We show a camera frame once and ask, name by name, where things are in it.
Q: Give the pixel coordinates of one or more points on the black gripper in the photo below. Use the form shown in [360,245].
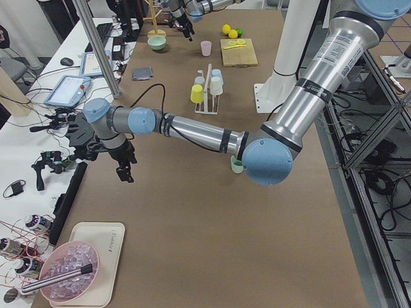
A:
[181,21]
[122,154]

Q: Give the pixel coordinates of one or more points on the pink plastic cup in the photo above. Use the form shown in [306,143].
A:
[206,47]

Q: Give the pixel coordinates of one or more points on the green plastic cup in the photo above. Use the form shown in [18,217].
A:
[237,166]

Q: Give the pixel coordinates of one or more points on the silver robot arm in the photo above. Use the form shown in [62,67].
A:
[268,155]
[184,12]

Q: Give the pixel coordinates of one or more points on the grey plastic cup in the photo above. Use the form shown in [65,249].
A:
[199,80]

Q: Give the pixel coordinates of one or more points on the blue plastic cup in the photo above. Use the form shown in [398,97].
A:
[216,73]

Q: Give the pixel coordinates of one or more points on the yellow plastic cup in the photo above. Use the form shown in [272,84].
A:
[196,95]

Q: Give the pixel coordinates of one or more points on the white plastic cup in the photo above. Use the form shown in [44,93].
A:
[216,86]

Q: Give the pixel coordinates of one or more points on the wooden mug tree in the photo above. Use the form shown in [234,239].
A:
[156,31]

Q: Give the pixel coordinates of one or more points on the green ceramic bowl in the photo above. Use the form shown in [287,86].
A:
[157,43]

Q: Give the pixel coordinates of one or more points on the yellow lemon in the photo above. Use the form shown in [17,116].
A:
[233,34]
[226,29]

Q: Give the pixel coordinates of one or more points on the yellow plastic knife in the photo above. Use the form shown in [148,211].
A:
[232,47]

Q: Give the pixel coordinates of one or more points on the wooden cutting board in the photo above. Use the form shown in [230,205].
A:
[238,57]

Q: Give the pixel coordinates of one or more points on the green lime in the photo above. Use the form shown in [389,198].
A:
[239,32]

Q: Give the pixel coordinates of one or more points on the grey folded cloth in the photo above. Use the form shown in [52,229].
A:
[142,73]

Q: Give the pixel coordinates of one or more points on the cream plastic tray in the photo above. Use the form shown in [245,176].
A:
[107,239]

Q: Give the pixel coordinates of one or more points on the black keyboard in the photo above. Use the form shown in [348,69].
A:
[104,30]

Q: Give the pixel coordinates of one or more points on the pink bowl of ice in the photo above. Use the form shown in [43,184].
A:
[68,257]

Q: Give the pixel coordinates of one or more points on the teach pendant tablet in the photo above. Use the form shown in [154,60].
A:
[89,65]
[69,91]

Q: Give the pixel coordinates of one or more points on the black computer mouse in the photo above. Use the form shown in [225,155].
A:
[67,62]

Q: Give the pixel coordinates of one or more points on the white wire cup holder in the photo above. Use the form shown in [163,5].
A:
[210,103]

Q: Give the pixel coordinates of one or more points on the aluminium frame post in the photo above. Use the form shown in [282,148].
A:
[98,49]

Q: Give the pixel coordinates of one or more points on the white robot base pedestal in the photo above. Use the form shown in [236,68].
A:
[299,21]

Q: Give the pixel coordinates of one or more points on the metal tongs handle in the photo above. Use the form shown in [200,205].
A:
[53,280]

